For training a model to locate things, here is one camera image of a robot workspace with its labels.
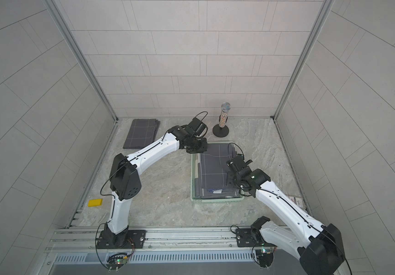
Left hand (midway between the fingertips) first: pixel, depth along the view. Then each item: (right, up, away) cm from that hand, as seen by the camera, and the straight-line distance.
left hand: (208, 148), depth 87 cm
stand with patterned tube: (+9, +10, +21) cm, 25 cm away
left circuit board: (-36, -42, -22) cm, 59 cm away
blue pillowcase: (+4, -21, -6) cm, 22 cm away
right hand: (+10, -14, -7) cm, 19 cm away
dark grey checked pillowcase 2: (-41, +8, +18) cm, 46 cm away
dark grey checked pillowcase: (+2, -8, -5) cm, 10 cm away
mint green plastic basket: (-7, -17, +1) cm, 18 cm away
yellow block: (-55, -26, -6) cm, 61 cm away
